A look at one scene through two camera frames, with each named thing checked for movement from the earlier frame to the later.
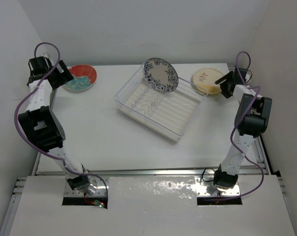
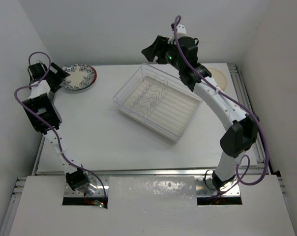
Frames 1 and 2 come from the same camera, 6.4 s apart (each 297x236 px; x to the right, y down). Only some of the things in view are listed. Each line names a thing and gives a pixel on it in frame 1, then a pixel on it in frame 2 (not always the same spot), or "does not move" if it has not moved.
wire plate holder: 148,99 does not move
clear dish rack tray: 169,114 does not move
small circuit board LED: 100,204 does not move
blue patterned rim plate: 161,74 -> 81,76
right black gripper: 225,92 -> 157,48
